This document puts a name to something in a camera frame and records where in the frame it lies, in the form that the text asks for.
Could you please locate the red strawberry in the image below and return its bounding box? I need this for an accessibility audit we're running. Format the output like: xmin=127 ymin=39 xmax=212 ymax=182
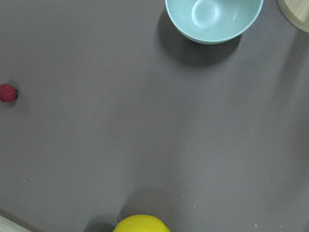
xmin=0 ymin=84 xmax=19 ymax=102

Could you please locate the wooden cup tree stand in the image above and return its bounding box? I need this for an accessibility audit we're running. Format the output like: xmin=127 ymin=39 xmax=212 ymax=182
xmin=277 ymin=0 xmax=309 ymax=32

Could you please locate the light green bowl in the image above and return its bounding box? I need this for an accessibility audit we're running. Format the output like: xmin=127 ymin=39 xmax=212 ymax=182
xmin=165 ymin=0 xmax=264 ymax=44

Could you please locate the yellow lemon near lime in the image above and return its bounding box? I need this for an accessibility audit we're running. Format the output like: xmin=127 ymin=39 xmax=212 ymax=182
xmin=113 ymin=215 xmax=170 ymax=232

